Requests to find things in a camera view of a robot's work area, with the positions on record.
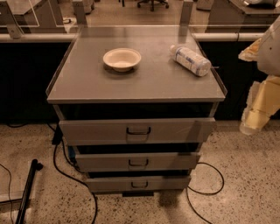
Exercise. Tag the grey drawer cabinet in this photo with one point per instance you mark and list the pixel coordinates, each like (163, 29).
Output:
(84, 88)

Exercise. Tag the clear plastic water bottle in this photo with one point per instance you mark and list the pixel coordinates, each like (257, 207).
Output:
(189, 59)

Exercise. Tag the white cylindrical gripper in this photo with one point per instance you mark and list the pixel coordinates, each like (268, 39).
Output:
(269, 53)

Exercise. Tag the black metal floor bar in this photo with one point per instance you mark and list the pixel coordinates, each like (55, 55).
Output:
(35, 166)

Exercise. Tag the grey bottom drawer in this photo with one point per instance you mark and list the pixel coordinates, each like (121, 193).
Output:
(131, 184)

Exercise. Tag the grey background desk left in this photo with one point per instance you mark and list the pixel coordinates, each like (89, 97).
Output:
(34, 16)

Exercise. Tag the grey drawer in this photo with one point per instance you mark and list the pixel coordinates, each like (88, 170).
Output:
(137, 131)
(131, 184)
(135, 162)

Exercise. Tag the grey background desk right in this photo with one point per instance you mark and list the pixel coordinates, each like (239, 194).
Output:
(238, 16)

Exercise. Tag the grey top drawer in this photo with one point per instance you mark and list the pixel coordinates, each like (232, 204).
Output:
(137, 131)

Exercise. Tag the white horizontal rail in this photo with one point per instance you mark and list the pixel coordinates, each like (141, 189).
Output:
(66, 37)

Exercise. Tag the black office chair base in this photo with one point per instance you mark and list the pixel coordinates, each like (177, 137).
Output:
(152, 3)

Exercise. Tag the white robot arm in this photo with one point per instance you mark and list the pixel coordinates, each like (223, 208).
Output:
(268, 60)

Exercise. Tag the white paper bowl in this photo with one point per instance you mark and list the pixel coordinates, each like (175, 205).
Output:
(122, 59)

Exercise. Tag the grey background desk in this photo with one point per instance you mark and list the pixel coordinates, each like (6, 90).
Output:
(238, 16)
(34, 16)

